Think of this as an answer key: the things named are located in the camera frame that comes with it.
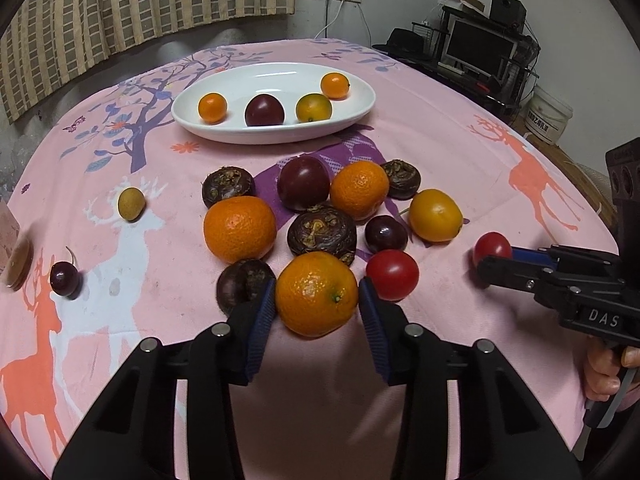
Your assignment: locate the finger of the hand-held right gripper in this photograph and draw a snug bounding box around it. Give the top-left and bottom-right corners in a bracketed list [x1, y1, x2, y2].
[476, 255, 548, 295]
[510, 244, 621, 270]

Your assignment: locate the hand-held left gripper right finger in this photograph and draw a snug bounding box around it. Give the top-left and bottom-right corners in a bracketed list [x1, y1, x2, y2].
[358, 277, 583, 480]

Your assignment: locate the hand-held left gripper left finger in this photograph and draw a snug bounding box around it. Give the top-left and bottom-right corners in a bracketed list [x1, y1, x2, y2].
[52, 277, 278, 480]

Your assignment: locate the red cherry tomato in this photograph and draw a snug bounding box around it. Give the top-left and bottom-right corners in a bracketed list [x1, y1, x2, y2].
[365, 249, 420, 302]
[473, 231, 513, 270]

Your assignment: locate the orange mandarin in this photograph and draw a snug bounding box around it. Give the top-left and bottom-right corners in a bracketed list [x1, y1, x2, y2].
[330, 161, 391, 221]
[275, 252, 360, 338]
[203, 196, 278, 264]

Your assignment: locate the white oval plate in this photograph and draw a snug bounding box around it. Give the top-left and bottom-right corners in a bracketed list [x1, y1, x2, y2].
[171, 62, 377, 145]

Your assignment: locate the person's right hand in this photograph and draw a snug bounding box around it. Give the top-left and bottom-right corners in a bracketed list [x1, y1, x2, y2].
[583, 341, 640, 415]

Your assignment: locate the large yellow-orange kumquat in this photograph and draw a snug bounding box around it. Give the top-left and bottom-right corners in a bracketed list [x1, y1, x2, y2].
[408, 189, 464, 242]

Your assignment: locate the dark cherry without stem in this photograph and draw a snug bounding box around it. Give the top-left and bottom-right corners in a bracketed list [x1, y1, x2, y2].
[364, 215, 409, 254]

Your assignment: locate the large brown water chestnut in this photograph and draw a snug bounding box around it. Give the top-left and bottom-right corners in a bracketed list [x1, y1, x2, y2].
[287, 205, 358, 266]

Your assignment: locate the pink printed tablecloth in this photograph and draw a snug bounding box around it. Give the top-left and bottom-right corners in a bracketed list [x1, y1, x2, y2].
[0, 39, 621, 480]

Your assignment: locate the white plastic bucket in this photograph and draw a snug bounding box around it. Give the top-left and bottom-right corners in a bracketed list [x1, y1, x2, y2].
[525, 84, 574, 146]

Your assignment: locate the large dark purple plum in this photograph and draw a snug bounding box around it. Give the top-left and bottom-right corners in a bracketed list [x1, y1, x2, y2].
[276, 156, 331, 211]

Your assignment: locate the black computer desk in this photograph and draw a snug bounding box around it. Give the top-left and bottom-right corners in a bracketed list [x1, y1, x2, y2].
[411, 4, 542, 117]

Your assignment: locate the yellow-brown longan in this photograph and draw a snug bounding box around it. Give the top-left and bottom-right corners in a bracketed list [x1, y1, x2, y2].
[117, 186, 147, 221]

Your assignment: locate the dark cherry with stem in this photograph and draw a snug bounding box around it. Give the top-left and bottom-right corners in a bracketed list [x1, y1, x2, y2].
[49, 246, 82, 298]

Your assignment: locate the small dark purple plum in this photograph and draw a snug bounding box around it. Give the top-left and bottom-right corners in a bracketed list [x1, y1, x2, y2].
[244, 93, 286, 127]

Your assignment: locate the computer monitor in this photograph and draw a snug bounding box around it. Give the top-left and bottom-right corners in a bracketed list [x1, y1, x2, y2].
[442, 16, 519, 77]

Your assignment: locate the small orange kumquat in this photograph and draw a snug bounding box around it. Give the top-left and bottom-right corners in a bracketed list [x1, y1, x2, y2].
[198, 92, 228, 124]
[320, 72, 351, 100]

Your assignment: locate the yellow-green kumquat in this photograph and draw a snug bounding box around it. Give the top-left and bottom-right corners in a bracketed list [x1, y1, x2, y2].
[295, 93, 333, 124]

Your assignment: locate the black speaker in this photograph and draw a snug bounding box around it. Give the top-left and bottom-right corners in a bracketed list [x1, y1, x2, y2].
[488, 0, 527, 32]

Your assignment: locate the black hat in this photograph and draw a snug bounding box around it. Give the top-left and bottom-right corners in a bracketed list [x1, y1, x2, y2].
[372, 28, 427, 59]

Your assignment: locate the tan round object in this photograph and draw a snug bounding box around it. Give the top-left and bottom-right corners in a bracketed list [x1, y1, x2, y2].
[0, 237, 34, 291]

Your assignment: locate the cardboard box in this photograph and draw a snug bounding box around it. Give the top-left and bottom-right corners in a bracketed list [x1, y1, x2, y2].
[442, 0, 486, 14]

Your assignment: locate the striped beige curtain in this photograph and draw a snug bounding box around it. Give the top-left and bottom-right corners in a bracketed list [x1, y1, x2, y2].
[0, 0, 299, 124]

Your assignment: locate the white power cable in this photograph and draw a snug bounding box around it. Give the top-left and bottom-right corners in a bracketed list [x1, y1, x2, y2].
[314, 0, 347, 41]

